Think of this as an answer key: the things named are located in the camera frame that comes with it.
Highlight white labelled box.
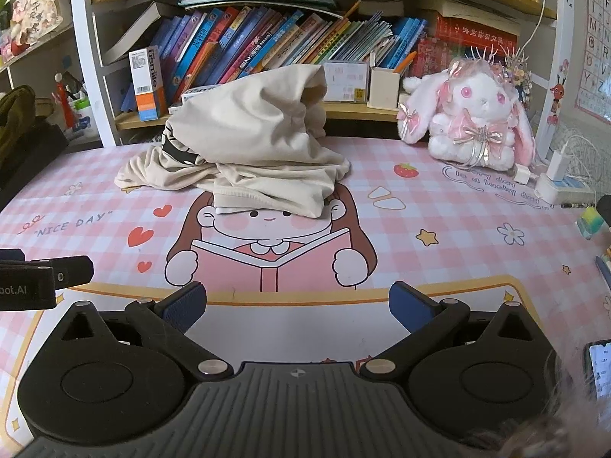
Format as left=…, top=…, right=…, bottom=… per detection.
left=323, top=61, right=371, bottom=104

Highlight alphabet wall poster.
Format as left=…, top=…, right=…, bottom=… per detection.
left=575, top=0, right=611, bottom=121

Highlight black digital piano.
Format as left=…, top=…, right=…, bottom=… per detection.
left=0, top=119, right=70, bottom=201

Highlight white cable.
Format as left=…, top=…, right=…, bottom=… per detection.
left=526, top=0, right=548, bottom=64

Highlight flat white orange box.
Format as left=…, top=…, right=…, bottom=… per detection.
left=181, top=87, right=221, bottom=106

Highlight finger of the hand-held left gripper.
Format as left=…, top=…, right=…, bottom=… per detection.
left=23, top=255, right=95, bottom=292

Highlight beige t-shirt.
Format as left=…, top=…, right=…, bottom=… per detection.
left=115, top=63, right=352, bottom=218

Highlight white wooden bookshelf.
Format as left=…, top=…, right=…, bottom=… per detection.
left=69, top=0, right=574, bottom=148

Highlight fluffy grey sleeve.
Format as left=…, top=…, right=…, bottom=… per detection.
left=458, top=348, right=611, bottom=458

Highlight cream pen holder box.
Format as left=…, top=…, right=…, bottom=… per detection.
left=370, top=66, right=401, bottom=110

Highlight black smartphone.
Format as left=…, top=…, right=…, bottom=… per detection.
left=583, top=340, right=611, bottom=404

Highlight white charger adapter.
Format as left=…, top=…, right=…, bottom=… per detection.
left=545, top=149, right=569, bottom=181

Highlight tall white orange box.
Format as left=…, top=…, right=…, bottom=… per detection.
left=128, top=47, right=168, bottom=121

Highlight white power strip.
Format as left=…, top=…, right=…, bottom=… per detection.
left=535, top=174, right=597, bottom=206

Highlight white pink plush bunny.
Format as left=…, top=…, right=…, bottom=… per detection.
left=397, top=55, right=538, bottom=166

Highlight thick red books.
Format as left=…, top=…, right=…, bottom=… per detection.
left=415, top=14, right=521, bottom=80

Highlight row of colourful books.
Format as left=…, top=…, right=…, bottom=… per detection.
left=102, top=2, right=429, bottom=106

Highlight olive green cloth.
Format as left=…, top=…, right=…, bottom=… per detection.
left=0, top=85, right=37, bottom=142

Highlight pink paper decoration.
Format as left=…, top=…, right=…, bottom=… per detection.
left=10, top=0, right=66, bottom=47

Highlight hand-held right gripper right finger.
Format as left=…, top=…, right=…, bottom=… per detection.
left=359, top=281, right=546, bottom=382

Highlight red white figurine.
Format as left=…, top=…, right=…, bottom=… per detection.
left=54, top=73, right=78, bottom=130

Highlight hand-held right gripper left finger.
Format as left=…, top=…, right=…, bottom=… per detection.
left=48, top=281, right=236, bottom=383

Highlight dried flower bouquet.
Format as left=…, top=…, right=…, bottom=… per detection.
left=496, top=50, right=533, bottom=102

